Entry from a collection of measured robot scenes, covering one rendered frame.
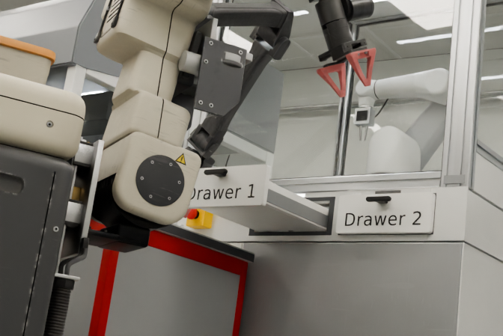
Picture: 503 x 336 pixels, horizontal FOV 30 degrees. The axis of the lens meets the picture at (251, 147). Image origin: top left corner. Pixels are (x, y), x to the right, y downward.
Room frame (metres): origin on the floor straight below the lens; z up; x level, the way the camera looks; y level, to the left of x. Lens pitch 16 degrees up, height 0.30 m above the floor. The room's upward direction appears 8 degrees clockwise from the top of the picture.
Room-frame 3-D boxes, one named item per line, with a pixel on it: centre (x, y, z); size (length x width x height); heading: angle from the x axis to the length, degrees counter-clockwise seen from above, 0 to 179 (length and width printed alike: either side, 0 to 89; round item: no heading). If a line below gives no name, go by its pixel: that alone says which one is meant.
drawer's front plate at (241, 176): (2.45, 0.06, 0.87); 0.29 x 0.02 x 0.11; 52
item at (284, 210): (2.61, -0.07, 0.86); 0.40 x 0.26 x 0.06; 142
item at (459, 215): (3.05, -0.47, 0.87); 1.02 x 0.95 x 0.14; 52
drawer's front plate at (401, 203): (2.50, -0.38, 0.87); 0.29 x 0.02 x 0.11; 52
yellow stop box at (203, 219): (2.89, 0.13, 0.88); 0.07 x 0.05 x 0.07; 52
